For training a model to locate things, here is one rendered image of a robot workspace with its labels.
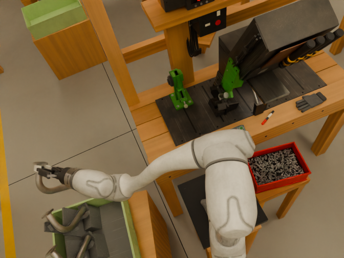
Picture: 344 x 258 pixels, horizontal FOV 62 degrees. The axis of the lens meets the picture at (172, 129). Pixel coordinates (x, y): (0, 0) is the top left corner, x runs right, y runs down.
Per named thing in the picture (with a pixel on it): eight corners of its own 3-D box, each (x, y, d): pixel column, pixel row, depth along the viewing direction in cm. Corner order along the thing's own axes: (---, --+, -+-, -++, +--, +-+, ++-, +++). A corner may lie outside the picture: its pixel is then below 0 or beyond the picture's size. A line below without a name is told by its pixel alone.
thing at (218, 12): (226, 28, 169) (227, 5, 157) (200, 38, 168) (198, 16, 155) (217, 17, 176) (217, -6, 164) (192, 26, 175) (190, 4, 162)
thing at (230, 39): (267, 74, 204) (276, 36, 175) (229, 90, 201) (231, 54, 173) (255, 59, 214) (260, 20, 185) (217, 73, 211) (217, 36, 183)
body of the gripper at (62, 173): (80, 167, 124) (66, 164, 129) (64, 169, 117) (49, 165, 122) (79, 184, 124) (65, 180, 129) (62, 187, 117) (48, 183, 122)
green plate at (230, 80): (240, 94, 179) (250, 67, 163) (228, 96, 177) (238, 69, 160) (231, 82, 186) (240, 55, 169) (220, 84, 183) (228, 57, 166)
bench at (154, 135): (325, 153, 261) (366, 90, 188) (173, 217, 248) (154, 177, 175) (282, 99, 299) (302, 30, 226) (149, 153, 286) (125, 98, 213)
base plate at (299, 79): (326, 86, 194) (327, 84, 192) (176, 147, 184) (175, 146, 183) (290, 49, 217) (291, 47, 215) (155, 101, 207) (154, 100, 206)
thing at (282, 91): (288, 95, 167) (289, 92, 165) (264, 105, 166) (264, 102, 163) (255, 54, 189) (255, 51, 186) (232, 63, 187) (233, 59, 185)
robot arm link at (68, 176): (72, 170, 113) (63, 167, 116) (70, 192, 114) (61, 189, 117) (90, 168, 121) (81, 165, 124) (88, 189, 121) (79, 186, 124)
